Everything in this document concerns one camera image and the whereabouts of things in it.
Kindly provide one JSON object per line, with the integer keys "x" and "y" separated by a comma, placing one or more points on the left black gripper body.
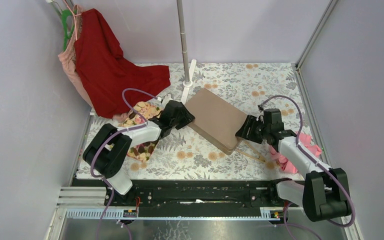
{"x": 183, "y": 119}

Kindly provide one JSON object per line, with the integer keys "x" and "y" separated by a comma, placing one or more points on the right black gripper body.
{"x": 257, "y": 131}

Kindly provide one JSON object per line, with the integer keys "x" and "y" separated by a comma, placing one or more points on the floral yellow tray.
{"x": 143, "y": 151}

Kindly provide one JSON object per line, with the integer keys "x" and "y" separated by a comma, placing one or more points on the gold box lid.
{"x": 208, "y": 108}

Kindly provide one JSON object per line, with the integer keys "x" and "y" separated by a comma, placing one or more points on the beige wooden tongs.
{"x": 256, "y": 155}

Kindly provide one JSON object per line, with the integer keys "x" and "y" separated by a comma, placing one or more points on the gold chocolate box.
{"x": 220, "y": 135}

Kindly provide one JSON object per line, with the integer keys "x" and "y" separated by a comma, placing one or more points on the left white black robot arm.
{"x": 107, "y": 151}

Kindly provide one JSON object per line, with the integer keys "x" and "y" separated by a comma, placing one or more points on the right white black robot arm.
{"x": 325, "y": 192}

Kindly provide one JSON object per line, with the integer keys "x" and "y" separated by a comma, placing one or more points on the white pole base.
{"x": 188, "y": 83}

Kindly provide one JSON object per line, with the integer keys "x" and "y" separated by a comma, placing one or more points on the metal pole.
{"x": 182, "y": 31}

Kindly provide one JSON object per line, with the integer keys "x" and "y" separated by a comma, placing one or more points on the pink cloth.
{"x": 308, "y": 147}

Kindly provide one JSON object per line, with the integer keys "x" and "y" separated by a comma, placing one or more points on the red garment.
{"x": 110, "y": 80}

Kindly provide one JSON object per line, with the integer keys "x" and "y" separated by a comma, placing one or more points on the pink garment on hanger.
{"x": 68, "y": 57}

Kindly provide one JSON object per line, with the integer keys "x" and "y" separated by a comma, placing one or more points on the green hanger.
{"x": 67, "y": 32}

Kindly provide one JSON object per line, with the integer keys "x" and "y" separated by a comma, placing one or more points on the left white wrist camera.
{"x": 164, "y": 100}

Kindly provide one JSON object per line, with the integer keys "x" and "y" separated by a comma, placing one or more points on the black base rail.
{"x": 193, "y": 197}

